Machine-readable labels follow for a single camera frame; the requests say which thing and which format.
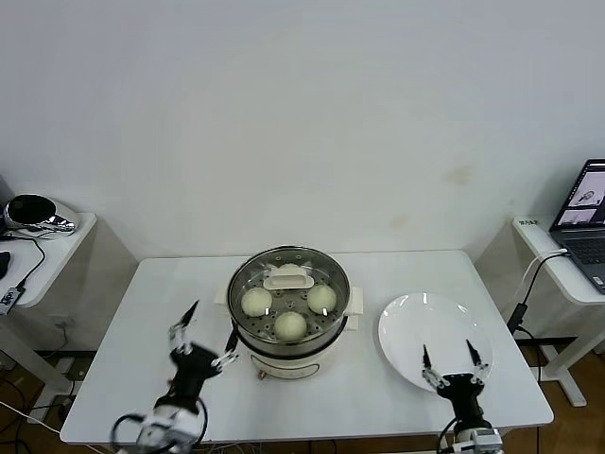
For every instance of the small printed label sticker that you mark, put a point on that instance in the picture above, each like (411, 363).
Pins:
(528, 222)

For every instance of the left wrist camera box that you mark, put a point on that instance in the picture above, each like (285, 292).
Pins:
(151, 432)

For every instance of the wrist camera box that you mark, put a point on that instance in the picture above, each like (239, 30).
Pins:
(151, 432)
(482, 442)

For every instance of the round glass pot lid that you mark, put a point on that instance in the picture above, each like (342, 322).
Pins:
(288, 282)

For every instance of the white side table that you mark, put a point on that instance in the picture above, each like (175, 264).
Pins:
(52, 265)
(539, 241)

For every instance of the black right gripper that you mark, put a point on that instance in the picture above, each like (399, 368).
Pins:
(461, 388)

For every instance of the stainless steel steamer basket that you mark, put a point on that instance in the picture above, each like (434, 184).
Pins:
(302, 349)

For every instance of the black computer mouse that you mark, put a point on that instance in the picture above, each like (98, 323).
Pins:
(2, 265)

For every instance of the dark grey open laptop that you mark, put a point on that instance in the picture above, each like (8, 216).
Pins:
(581, 246)

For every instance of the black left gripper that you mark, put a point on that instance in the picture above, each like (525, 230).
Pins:
(194, 366)

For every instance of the cream electric cooking pot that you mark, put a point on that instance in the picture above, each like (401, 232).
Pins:
(293, 371)

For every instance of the white steamed baozi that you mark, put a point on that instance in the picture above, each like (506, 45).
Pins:
(288, 268)
(256, 302)
(321, 299)
(289, 326)

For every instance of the small grey usb adapter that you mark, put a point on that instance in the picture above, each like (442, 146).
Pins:
(9, 298)

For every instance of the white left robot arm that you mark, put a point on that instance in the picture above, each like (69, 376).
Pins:
(182, 418)

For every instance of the white round plate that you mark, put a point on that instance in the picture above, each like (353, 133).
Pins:
(435, 331)

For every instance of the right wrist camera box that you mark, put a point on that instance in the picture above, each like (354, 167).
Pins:
(482, 442)

